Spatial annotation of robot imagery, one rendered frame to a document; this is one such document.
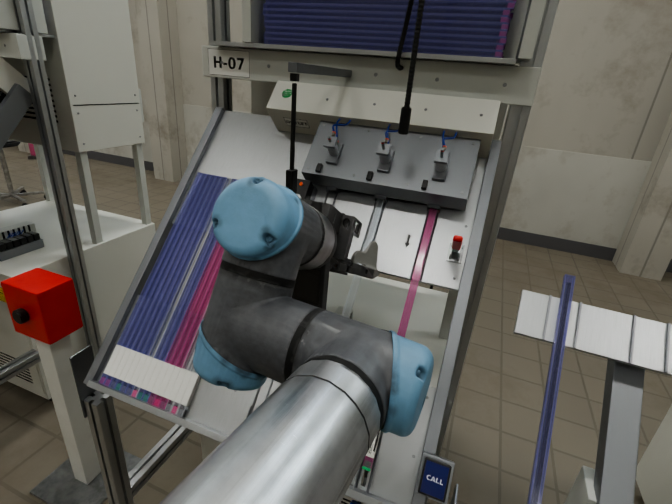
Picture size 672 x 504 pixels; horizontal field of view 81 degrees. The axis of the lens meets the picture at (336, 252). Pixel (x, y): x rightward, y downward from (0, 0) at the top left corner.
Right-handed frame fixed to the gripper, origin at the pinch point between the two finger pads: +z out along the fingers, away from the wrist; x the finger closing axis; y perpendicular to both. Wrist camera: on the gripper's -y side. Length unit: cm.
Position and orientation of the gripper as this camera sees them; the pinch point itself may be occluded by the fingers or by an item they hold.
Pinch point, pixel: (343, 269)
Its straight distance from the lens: 67.2
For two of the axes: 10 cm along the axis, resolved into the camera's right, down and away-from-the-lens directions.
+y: 2.4, -9.7, 0.6
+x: -9.3, -2.1, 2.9
